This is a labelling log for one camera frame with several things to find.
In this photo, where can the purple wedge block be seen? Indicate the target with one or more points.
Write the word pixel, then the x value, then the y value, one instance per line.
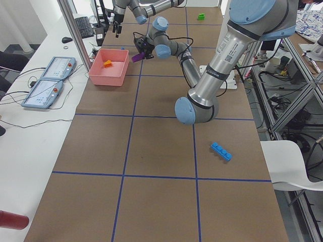
pixel 138 57

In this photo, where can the green block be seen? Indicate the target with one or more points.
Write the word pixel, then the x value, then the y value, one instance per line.
pixel 201 16

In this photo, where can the black keyboard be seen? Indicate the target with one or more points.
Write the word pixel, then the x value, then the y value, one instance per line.
pixel 84 27

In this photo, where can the upper teach pendant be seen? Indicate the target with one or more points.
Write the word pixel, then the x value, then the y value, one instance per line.
pixel 59 68

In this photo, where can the aluminium frame post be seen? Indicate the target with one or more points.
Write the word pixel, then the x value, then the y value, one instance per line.
pixel 71 24

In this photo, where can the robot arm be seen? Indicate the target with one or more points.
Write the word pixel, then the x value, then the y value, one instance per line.
pixel 249 21
pixel 141 14

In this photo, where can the long blue block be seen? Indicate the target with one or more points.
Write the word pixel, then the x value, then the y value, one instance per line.
pixel 221 151

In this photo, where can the pink plastic box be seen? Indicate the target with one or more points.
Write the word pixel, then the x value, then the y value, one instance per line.
pixel 113 76

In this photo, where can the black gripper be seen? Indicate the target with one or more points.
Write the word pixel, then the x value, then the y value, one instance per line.
pixel 147 48
pixel 117 18

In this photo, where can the white chair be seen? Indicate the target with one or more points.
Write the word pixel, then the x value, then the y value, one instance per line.
pixel 286 166

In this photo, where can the black computer mouse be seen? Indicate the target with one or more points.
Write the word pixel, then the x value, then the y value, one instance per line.
pixel 66 39

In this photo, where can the red bottle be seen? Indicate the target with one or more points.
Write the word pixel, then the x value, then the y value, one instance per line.
pixel 13 221

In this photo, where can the white camera pedestal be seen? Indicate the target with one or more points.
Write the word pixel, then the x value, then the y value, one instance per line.
pixel 230 81

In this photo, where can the lower teach pendant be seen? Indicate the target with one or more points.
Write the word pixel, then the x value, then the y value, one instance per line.
pixel 43 94

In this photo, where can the orange block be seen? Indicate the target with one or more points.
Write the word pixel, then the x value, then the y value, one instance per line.
pixel 107 64

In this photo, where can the teach pendant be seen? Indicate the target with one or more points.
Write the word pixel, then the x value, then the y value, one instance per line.
pixel 43 94
pixel 59 68

